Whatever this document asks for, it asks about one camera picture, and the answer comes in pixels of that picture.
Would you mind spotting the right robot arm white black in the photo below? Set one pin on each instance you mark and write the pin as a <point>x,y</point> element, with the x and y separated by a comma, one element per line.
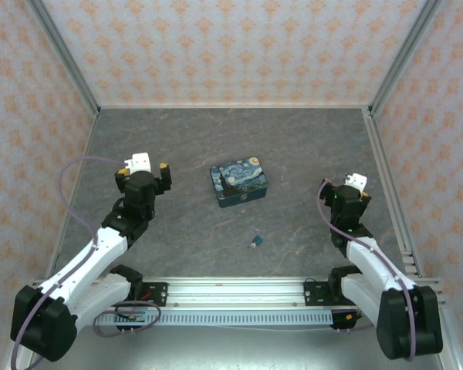
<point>370,266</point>

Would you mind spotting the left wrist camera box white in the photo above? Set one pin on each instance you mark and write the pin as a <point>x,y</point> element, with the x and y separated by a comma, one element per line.
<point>140,162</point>

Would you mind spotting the grey metal shelf sheet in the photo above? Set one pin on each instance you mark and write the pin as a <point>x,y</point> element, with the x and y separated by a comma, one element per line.
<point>235,350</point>

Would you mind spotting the aluminium side frame rail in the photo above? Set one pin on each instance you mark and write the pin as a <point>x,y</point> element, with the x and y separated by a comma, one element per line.
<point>85,154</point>
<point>382,162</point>

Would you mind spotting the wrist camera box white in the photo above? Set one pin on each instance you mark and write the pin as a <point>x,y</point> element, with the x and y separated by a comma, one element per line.
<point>358,180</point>
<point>140,162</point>

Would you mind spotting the aluminium rear frame rail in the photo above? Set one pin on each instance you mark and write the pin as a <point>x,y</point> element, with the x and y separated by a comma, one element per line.
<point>231,105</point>

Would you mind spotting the aluminium lower frame post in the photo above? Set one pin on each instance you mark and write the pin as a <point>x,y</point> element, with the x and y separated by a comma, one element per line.
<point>452,362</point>

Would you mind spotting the aluminium corner frame post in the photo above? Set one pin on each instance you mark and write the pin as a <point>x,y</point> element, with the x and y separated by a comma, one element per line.
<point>400,61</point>
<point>67,61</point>

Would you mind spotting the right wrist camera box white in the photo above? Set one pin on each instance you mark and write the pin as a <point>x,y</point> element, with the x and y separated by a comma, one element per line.
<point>358,180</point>

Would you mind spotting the aluminium arm base rail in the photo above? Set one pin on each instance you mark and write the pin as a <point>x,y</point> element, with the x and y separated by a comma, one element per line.
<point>235,293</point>

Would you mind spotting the starry night tin box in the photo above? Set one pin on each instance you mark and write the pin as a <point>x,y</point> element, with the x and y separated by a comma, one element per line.
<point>237,177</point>

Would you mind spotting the small teal padlock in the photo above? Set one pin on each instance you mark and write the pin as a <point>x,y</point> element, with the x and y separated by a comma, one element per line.
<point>258,241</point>

